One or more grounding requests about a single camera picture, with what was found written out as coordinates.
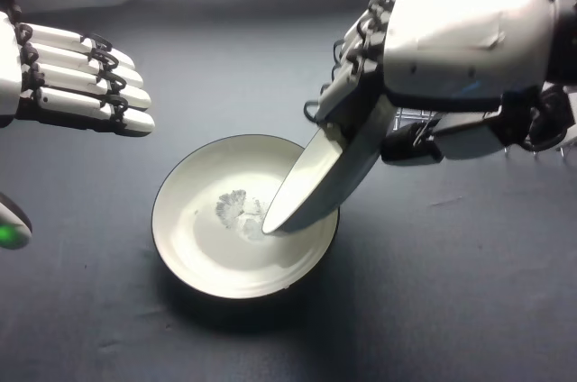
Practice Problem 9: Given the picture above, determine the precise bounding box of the grey table cloth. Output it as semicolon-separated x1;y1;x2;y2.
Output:
0;0;577;382

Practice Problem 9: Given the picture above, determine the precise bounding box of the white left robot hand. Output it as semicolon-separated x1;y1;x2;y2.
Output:
0;5;157;250

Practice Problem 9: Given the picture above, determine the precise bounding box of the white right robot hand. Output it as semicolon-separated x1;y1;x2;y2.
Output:
304;0;558;168

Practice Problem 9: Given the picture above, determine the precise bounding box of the white plate with dark rim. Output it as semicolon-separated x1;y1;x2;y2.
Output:
261;97;393;235
151;132;342;311

